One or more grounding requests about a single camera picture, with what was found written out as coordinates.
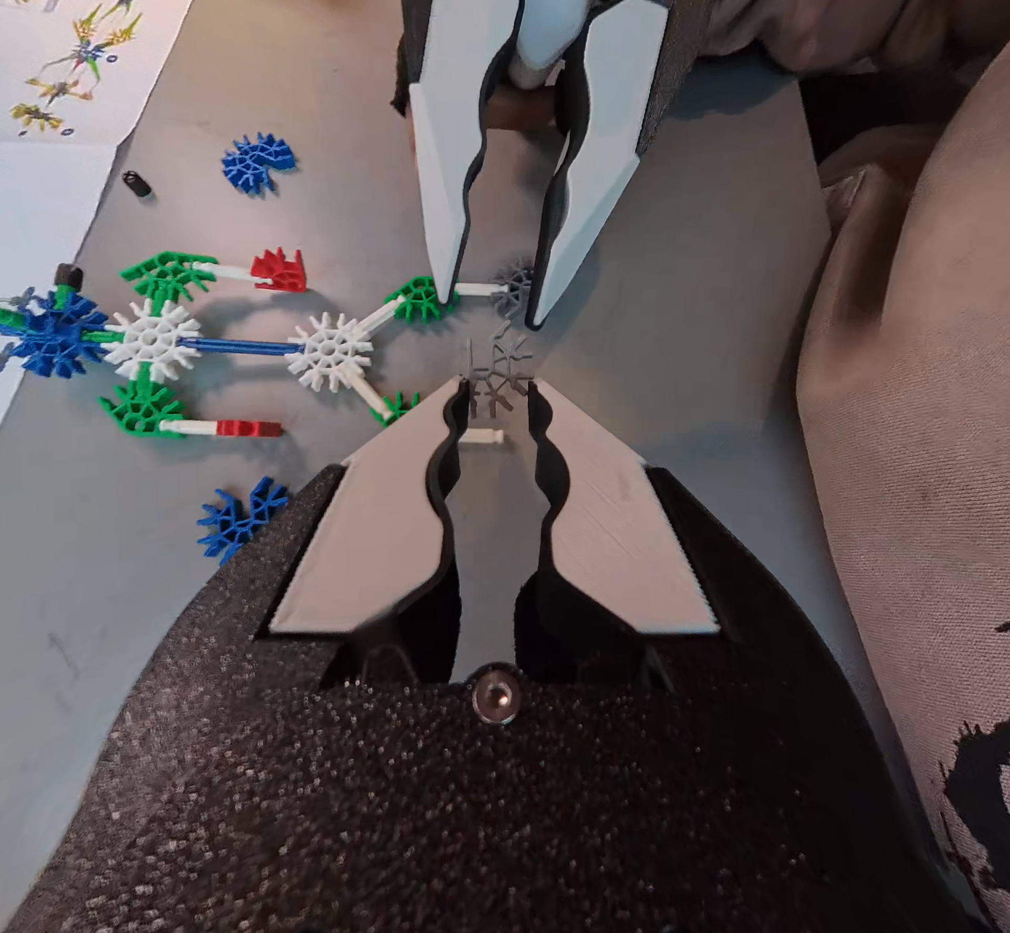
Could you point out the blue snowflake toy connector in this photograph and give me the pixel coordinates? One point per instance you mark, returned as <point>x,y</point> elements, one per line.
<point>237,523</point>
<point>256,164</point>

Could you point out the construction toy figure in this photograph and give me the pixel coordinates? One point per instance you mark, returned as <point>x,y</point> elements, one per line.
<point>327,349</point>

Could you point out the red toy connector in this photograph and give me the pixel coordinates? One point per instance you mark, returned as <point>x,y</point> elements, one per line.
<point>280,274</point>
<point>248,428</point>

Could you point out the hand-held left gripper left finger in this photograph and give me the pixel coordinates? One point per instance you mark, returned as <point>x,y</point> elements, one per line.
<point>363,554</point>

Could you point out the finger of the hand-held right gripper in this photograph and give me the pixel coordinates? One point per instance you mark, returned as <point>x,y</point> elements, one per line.
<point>615,120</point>
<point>458,81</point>

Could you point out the small black toy cap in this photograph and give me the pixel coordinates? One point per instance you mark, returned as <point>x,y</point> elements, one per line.
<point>136,183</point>

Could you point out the folded instruction sheet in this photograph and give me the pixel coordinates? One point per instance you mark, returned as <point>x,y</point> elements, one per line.
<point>39,239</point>

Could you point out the person's right hand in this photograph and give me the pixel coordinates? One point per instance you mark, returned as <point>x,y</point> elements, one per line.
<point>525,112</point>

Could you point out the grey desk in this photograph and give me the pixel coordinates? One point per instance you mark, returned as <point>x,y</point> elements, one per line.
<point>315,81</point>

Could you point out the grey snowflake toy connector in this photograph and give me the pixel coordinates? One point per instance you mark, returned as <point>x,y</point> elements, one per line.
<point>513,294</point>
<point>495,379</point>

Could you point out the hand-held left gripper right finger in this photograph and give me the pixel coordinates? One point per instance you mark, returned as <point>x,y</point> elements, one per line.
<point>631,554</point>

